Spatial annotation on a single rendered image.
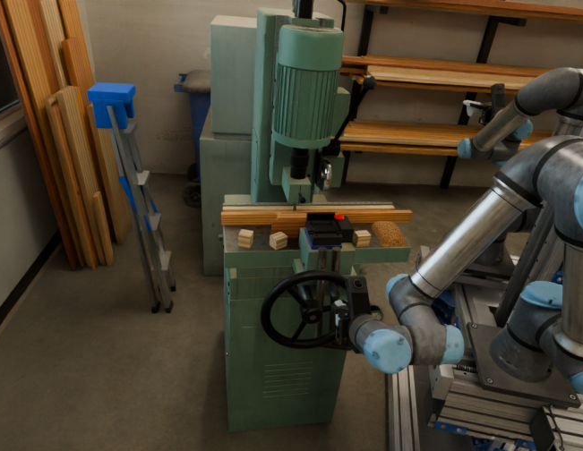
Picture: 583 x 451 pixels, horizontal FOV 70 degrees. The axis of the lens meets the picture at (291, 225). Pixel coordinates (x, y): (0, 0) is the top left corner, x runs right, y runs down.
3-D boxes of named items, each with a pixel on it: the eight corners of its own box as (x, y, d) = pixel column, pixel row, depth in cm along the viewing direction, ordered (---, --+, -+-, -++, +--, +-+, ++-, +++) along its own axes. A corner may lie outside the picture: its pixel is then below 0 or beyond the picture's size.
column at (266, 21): (253, 221, 160) (262, 12, 123) (249, 195, 179) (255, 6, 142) (310, 220, 165) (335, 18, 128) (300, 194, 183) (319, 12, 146)
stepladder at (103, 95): (144, 316, 224) (80, 93, 163) (152, 286, 245) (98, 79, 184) (174, 312, 226) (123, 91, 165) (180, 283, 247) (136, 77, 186)
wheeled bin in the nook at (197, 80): (178, 210, 322) (170, 80, 272) (185, 180, 367) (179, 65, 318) (262, 211, 331) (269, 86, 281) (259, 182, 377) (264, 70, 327)
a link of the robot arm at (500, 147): (478, 159, 165) (487, 132, 159) (505, 161, 166) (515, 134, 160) (488, 167, 158) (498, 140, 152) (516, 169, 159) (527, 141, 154)
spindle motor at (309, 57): (277, 149, 118) (285, 29, 102) (269, 130, 133) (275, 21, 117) (337, 151, 121) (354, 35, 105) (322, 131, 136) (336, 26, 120)
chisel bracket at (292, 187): (287, 208, 133) (289, 183, 129) (280, 188, 145) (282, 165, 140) (310, 208, 134) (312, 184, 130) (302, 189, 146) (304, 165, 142)
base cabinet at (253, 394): (227, 434, 170) (227, 302, 134) (222, 330, 219) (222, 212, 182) (333, 422, 178) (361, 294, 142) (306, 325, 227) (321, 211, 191)
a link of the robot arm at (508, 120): (545, 91, 113) (457, 166, 159) (583, 94, 114) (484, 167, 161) (538, 55, 116) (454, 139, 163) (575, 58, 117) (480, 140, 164)
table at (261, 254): (224, 288, 119) (225, 272, 116) (221, 232, 145) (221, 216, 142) (420, 280, 130) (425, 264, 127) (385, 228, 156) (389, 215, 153)
